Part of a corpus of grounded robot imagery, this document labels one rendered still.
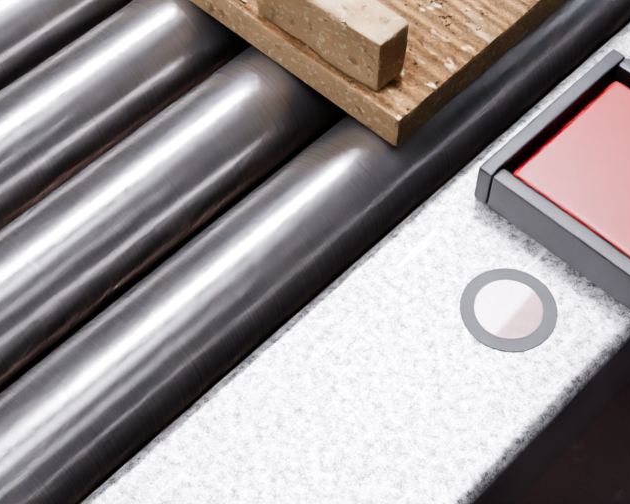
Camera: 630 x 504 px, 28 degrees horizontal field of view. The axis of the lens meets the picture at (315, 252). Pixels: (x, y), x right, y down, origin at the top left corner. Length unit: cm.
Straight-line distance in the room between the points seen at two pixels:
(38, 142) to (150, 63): 5
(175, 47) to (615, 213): 18
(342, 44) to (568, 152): 9
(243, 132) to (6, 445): 14
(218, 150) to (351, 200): 5
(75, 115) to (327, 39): 10
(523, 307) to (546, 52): 12
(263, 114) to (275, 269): 7
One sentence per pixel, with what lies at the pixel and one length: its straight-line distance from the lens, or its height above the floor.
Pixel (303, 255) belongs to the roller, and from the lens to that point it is 42.
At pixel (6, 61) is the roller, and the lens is 50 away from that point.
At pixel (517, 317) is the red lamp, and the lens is 41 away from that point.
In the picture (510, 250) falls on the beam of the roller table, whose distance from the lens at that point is 43.
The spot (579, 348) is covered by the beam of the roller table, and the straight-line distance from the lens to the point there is 41.
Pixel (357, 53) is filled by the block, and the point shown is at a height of 95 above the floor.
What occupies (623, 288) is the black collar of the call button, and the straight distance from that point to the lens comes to 41.
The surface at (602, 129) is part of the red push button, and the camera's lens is 45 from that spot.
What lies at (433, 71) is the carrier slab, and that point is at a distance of 44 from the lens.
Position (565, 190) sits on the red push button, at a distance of 43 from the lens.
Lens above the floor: 126
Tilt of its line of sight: 56 degrees down
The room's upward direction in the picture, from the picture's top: 1 degrees clockwise
